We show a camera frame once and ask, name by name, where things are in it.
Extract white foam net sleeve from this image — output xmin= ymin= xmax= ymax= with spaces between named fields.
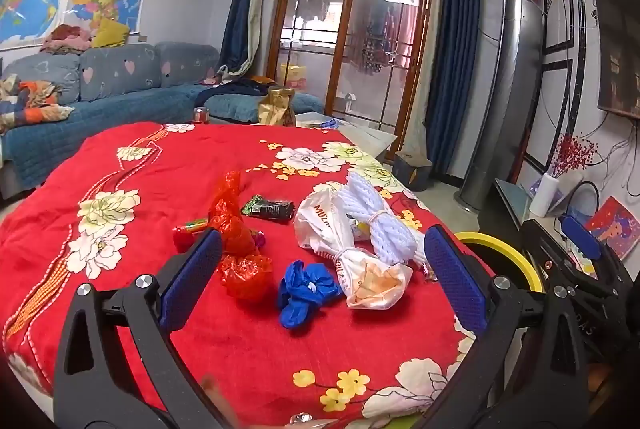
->
xmin=337 ymin=172 xmax=431 ymax=267

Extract country map poster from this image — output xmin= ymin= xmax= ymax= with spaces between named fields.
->
xmin=67 ymin=0 xmax=146 ymax=35

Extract small blue stool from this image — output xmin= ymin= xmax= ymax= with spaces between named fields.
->
xmin=391 ymin=152 xmax=433 ymax=190

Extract white plastic bag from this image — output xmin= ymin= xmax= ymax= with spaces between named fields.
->
xmin=292 ymin=189 xmax=413 ymax=310

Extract orange patterned cloth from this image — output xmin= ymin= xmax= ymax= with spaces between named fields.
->
xmin=0 ymin=76 xmax=76 ymax=135

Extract pile of pink clothes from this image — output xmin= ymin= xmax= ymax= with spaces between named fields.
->
xmin=42 ymin=24 xmax=93 ymax=55

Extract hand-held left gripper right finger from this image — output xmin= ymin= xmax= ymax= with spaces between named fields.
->
xmin=415 ymin=225 xmax=591 ymax=429

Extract gold paper bag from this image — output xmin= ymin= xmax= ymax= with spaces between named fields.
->
xmin=257 ymin=86 xmax=296 ymax=127

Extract wooden glass sliding door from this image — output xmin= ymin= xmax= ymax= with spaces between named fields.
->
xmin=267 ymin=0 xmax=436 ymax=132

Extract white vase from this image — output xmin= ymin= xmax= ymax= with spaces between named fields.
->
xmin=529 ymin=173 xmax=558 ymax=217

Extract yellow pillow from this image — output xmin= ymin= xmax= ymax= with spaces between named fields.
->
xmin=91 ymin=18 xmax=130 ymax=49

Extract blue grey heart sofa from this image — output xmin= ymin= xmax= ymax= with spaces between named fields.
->
xmin=0 ymin=42 xmax=326 ymax=200

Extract red floral blanket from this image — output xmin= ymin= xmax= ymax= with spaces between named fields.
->
xmin=0 ymin=122 xmax=493 ymax=429

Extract person's left hand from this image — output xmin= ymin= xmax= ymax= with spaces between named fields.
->
xmin=202 ymin=376 xmax=237 ymax=429

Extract dark blue clothes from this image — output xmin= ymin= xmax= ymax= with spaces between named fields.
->
xmin=195 ymin=76 xmax=273 ymax=107

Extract world map poster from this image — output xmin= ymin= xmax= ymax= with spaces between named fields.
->
xmin=0 ymin=0 xmax=68 ymax=47

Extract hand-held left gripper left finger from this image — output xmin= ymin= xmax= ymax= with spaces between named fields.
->
xmin=52 ymin=228 xmax=236 ymax=429

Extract dark green snack wrapper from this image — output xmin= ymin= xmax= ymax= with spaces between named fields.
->
xmin=241 ymin=195 xmax=296 ymax=224

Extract dark blue curtain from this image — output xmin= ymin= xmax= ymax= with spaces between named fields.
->
xmin=425 ymin=0 xmax=483 ymax=182
xmin=220 ymin=0 xmax=266 ymax=75

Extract red berry branches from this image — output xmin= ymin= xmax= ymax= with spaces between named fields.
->
xmin=550 ymin=134 xmax=598 ymax=177

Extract red candy roll wrapper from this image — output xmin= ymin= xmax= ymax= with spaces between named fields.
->
xmin=172 ymin=218 xmax=211 ymax=252

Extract blue plastic bag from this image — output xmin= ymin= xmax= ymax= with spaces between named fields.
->
xmin=277 ymin=260 xmax=343 ymax=329

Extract yellow rimmed black bin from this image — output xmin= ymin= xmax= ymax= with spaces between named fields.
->
xmin=455 ymin=231 xmax=546 ymax=295

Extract white coffee table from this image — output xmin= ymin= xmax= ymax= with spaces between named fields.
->
xmin=295 ymin=112 xmax=398 ymax=165

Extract wall television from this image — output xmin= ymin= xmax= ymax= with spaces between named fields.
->
xmin=590 ymin=0 xmax=640 ymax=120

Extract red plastic bag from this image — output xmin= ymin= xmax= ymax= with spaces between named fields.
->
xmin=207 ymin=170 xmax=273 ymax=300

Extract glass top television stand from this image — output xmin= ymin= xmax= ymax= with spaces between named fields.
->
xmin=492 ymin=178 xmax=566 ymax=240

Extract yellow cardboard box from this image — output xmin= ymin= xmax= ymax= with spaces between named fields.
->
xmin=280 ymin=63 xmax=308 ymax=90

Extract silver tower air conditioner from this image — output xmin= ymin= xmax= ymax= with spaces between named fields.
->
xmin=455 ymin=0 xmax=546 ymax=212

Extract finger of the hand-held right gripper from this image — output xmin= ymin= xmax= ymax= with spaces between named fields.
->
xmin=561 ymin=215 xmax=640 ymax=310
xmin=522 ymin=219 xmax=601 ymax=291

